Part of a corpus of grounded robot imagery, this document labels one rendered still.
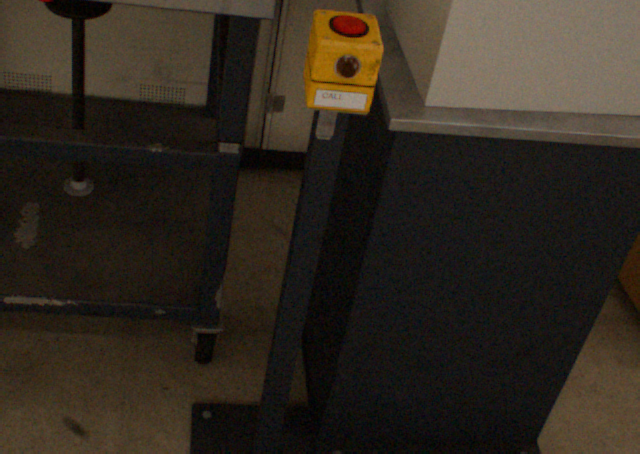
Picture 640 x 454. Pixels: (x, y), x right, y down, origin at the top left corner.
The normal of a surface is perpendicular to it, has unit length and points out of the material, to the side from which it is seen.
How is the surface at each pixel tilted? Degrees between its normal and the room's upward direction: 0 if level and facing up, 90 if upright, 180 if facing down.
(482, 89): 90
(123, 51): 90
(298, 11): 90
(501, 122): 0
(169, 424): 0
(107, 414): 0
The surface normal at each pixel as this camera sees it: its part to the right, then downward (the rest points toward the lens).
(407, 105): 0.16, -0.75
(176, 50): 0.07, 0.66
